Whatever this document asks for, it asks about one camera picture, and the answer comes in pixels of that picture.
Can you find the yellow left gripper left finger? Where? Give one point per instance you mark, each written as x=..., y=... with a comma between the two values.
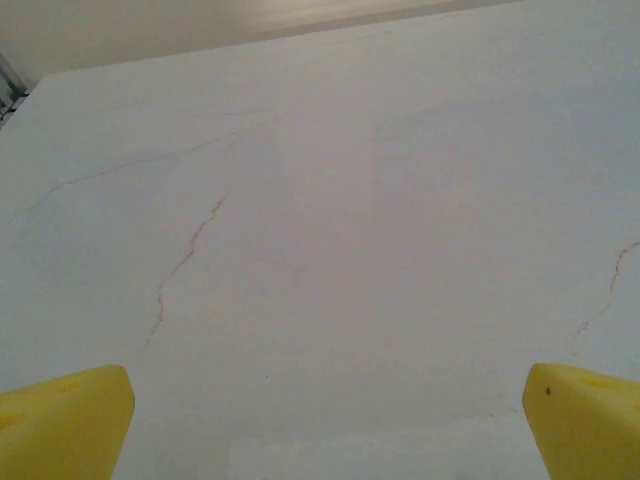
x=65, y=425

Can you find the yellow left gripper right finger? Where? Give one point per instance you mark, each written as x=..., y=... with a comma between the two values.
x=585, y=430

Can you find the aluminium frame post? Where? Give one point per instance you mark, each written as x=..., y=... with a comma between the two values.
x=9, y=80

